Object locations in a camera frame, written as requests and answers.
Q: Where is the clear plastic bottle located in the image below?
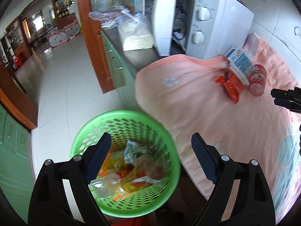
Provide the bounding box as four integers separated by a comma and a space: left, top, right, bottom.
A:
89, 172, 122, 199

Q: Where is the red plastic cup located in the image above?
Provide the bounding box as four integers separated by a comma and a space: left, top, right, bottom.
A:
248, 64, 267, 97

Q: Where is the orange snack wrapper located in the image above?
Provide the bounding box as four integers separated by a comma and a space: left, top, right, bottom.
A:
215, 68, 244, 104

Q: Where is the blue white milk carton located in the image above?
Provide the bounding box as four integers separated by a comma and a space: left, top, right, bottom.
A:
224, 47, 255, 86

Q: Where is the yellow crumpled wrapper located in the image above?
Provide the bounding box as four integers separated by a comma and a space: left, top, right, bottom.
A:
98, 150, 127, 176

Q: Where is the green lower cabinet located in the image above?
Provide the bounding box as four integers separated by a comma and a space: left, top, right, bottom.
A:
1, 107, 34, 222

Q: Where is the green plastic basket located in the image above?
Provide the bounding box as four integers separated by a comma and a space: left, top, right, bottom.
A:
70, 110, 180, 218

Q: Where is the green counter cabinet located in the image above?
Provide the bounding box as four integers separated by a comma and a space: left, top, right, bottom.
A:
101, 32, 142, 112

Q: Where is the pink patterned towel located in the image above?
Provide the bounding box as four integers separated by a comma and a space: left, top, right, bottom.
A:
135, 34, 300, 222

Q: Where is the red plastic stool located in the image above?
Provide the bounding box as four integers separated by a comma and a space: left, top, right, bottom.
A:
14, 54, 24, 70

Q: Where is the white microwave oven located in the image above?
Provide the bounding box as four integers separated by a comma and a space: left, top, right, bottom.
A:
151, 0, 254, 60

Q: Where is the pink polka dot play tent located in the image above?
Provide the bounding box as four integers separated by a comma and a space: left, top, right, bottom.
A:
48, 19, 81, 47

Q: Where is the bag of white noodles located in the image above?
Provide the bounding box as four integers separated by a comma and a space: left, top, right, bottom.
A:
117, 13, 155, 52

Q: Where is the clear plastic bag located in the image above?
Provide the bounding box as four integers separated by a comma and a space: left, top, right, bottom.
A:
89, 6, 139, 29

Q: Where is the brown wooden door frame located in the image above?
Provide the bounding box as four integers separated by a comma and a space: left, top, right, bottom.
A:
77, 0, 114, 93

